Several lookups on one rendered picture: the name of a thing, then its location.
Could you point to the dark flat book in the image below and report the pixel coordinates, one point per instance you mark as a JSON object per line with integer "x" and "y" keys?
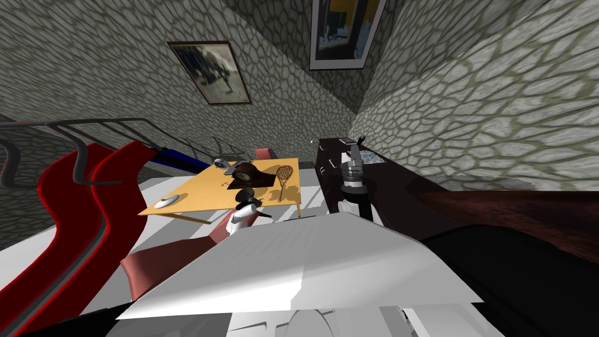
{"x": 348, "y": 141}

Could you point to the yellow wooden table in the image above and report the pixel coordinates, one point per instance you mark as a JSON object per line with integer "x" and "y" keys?
{"x": 206, "y": 192}

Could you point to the white oval object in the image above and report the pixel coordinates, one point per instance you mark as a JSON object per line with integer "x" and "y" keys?
{"x": 166, "y": 201}

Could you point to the silver alarm clock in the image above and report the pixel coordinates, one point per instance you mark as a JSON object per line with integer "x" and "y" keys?
{"x": 220, "y": 164}

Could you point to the grey speckled flat sheet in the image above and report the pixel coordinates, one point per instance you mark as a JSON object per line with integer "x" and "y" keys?
{"x": 373, "y": 157}

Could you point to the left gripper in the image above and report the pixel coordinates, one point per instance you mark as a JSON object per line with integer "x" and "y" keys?
{"x": 245, "y": 194}

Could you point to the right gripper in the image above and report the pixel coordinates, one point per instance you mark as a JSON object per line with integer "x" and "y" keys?
{"x": 355, "y": 154}

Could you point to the dark brown mantel clock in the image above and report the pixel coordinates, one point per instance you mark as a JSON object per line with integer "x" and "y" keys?
{"x": 248, "y": 177}

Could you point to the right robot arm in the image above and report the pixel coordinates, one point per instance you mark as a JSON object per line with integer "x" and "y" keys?
{"x": 354, "y": 177}

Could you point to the brown mesh racket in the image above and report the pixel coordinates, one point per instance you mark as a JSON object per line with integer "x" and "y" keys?
{"x": 284, "y": 174}

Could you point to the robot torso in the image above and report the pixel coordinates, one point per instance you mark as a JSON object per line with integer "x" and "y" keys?
{"x": 299, "y": 267}

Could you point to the white framed blue yellow picture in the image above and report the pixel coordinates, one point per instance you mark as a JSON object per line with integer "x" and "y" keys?
{"x": 346, "y": 32}

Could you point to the dark brown sideboard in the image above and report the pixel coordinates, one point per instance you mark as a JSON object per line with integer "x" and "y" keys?
{"x": 402, "y": 196}

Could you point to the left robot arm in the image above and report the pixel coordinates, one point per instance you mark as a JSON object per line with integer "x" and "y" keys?
{"x": 241, "y": 221}

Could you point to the dark framed grey picture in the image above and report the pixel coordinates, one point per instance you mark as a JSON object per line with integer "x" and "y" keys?
{"x": 213, "y": 72}

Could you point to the red curved seat, dark frame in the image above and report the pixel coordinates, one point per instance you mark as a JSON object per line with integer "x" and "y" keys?
{"x": 117, "y": 187}

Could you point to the red chair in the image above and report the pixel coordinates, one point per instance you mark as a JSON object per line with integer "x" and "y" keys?
{"x": 263, "y": 153}
{"x": 164, "y": 262}

